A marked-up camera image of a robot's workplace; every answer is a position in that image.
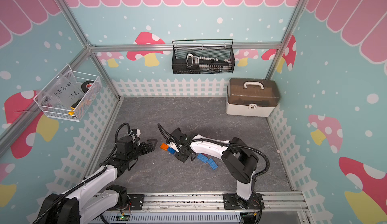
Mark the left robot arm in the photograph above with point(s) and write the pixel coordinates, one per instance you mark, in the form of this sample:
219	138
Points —
96	194

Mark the dark blue lego brick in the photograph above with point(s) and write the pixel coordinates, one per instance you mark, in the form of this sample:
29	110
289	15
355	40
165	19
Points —
171	150

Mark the light blue lego brick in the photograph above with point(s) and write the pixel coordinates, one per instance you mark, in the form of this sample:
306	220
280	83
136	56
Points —
212	163
202	158

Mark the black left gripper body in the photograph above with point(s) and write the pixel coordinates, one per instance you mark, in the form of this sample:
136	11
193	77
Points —
137	149

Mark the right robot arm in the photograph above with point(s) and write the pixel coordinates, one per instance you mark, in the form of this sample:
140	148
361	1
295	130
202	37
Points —
243	162

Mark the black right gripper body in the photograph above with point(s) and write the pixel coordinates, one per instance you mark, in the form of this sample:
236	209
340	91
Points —
180	156

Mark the socket set tool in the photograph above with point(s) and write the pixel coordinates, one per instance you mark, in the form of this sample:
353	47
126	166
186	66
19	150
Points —
208	65

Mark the white wire wall basket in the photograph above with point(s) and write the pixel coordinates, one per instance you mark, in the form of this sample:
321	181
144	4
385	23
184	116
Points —
62	98

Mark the orange lego brick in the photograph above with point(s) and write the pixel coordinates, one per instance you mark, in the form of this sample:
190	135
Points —
164	147

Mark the white storage box brown lid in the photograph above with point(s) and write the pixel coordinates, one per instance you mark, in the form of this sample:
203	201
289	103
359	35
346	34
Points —
251	97

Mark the black wire wall basket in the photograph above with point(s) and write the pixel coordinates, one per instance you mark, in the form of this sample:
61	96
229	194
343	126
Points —
207	56

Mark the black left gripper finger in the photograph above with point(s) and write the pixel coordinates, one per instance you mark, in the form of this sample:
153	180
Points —
152	141
149	149

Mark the black tape roll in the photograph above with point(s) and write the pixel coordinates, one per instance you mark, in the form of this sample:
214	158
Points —
85	86

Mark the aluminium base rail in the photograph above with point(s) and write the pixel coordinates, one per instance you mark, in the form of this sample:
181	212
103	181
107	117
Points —
206	208

